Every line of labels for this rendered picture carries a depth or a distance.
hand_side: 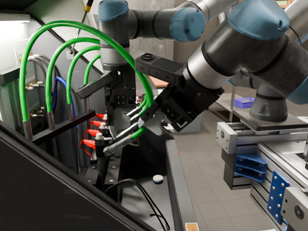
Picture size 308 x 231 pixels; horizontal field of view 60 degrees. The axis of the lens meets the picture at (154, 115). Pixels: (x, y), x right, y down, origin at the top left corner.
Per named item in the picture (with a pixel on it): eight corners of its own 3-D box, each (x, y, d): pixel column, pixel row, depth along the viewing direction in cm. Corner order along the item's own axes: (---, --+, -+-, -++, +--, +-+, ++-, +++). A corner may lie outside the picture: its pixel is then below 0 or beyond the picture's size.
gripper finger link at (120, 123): (130, 141, 75) (129, 110, 72) (109, 142, 75) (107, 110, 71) (130, 137, 78) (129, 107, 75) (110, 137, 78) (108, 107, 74)
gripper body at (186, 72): (175, 134, 54) (214, 103, 45) (145, 104, 54) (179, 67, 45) (191, 116, 59) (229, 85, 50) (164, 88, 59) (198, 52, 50)
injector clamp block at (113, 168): (119, 225, 82) (117, 183, 77) (86, 226, 82) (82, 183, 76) (125, 167, 114) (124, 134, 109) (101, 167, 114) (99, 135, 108)
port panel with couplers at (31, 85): (37, 131, 95) (23, 41, 84) (28, 132, 94) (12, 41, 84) (49, 118, 107) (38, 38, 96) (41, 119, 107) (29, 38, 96)
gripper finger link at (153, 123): (147, 147, 60) (171, 127, 54) (129, 129, 60) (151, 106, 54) (153, 140, 62) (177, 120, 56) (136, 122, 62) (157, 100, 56)
